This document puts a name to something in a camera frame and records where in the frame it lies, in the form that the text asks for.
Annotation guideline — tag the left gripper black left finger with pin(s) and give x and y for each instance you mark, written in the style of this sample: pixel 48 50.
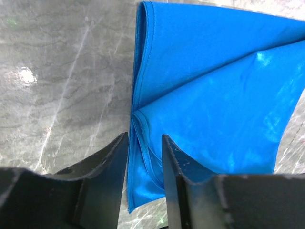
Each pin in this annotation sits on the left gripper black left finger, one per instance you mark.
pixel 86 195

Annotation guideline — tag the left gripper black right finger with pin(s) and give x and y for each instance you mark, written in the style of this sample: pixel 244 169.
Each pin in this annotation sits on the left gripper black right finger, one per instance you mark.
pixel 197 198

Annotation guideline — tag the blue cloth napkin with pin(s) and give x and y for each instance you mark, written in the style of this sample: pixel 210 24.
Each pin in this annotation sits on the blue cloth napkin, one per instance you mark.
pixel 221 83

